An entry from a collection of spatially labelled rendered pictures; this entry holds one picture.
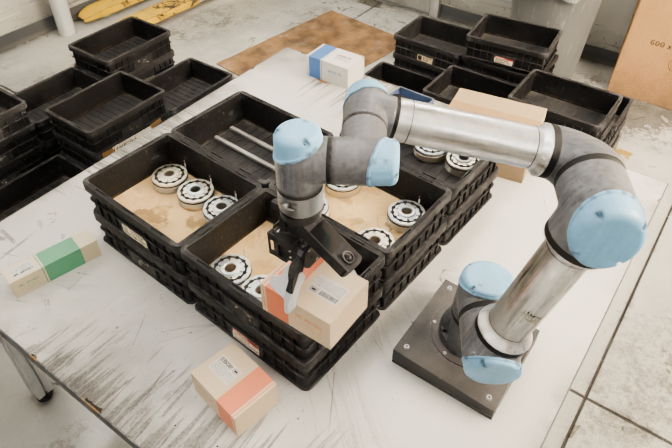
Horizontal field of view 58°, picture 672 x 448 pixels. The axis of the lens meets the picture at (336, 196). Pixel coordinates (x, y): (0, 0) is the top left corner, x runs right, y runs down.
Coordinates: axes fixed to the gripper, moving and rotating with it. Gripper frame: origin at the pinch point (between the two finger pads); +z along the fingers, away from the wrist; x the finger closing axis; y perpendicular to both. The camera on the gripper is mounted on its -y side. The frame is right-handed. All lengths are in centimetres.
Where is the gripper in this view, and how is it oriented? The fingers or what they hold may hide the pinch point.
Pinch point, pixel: (314, 290)
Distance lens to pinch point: 115.2
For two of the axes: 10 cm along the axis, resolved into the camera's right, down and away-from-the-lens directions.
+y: -8.1, -3.8, 4.4
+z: 0.1, 7.5, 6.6
